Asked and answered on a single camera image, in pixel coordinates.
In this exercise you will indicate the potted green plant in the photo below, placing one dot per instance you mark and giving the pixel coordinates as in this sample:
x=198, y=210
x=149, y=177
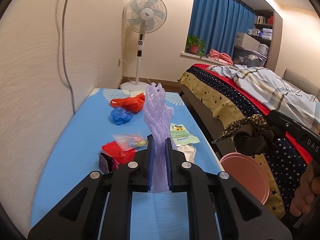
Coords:
x=195, y=46

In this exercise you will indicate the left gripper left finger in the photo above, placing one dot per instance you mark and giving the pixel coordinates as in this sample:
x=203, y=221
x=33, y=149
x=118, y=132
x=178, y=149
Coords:
x=99, y=207

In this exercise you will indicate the purple foam net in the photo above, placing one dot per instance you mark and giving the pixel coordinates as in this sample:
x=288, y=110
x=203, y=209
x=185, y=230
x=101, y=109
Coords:
x=158, y=116

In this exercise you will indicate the blue curtain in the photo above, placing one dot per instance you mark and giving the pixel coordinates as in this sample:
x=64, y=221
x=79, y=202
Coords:
x=217, y=22

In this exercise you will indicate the black patterned cloth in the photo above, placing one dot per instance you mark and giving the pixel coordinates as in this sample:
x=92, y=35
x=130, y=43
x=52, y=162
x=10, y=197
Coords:
x=252, y=135

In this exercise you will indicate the white storage box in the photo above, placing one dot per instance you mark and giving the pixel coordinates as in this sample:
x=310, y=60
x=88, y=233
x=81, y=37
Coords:
x=244, y=41

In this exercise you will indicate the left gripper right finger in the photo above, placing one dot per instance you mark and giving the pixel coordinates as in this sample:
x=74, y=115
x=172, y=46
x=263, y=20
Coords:
x=218, y=206

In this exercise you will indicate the right hand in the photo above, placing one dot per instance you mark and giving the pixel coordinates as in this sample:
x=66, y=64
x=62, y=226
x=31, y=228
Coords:
x=306, y=192

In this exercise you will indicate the small red wrapper ball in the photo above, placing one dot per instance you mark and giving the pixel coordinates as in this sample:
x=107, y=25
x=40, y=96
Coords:
x=113, y=150

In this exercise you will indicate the grey headboard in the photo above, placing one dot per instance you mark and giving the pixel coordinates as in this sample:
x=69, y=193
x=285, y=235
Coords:
x=299, y=82

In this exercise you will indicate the white standing fan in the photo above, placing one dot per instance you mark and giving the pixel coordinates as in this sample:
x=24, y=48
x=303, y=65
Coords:
x=142, y=17

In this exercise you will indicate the green snack package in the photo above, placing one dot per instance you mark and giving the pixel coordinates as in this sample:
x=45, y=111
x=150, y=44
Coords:
x=181, y=135

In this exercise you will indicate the plaid duvet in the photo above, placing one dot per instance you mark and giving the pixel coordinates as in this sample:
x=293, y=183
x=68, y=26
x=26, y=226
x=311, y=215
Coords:
x=274, y=93

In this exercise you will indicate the white paper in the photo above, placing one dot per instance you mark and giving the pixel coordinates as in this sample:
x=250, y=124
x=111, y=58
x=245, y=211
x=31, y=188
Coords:
x=189, y=152

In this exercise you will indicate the wooden bookshelf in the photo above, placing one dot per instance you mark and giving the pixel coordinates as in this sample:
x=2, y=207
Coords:
x=262, y=30

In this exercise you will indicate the clear candy bag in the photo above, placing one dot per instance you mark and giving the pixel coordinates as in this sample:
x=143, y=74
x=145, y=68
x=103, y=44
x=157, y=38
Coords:
x=130, y=141

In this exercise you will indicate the star patterned bed blanket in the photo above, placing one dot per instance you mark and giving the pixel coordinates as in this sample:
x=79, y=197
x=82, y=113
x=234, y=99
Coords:
x=282, y=160

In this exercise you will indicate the wall power outlet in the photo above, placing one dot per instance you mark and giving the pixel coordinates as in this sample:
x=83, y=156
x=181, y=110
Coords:
x=120, y=61

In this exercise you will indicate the pink trash bin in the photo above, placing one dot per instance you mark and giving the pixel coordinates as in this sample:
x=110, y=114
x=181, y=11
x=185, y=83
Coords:
x=248, y=173

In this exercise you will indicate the blue table mat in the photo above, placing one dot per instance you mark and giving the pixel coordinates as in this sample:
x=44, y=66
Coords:
x=76, y=154

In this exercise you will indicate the knotted red plastic bag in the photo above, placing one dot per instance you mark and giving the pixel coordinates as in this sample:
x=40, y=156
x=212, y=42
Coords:
x=134, y=104

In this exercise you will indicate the pink clothes on sill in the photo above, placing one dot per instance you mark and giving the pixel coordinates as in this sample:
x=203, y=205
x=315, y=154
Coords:
x=221, y=57

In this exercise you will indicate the dark pink patterned box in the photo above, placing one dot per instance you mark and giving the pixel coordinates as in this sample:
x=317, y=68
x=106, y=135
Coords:
x=107, y=164

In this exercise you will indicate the blue plastic bag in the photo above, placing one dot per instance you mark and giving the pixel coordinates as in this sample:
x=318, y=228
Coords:
x=119, y=116

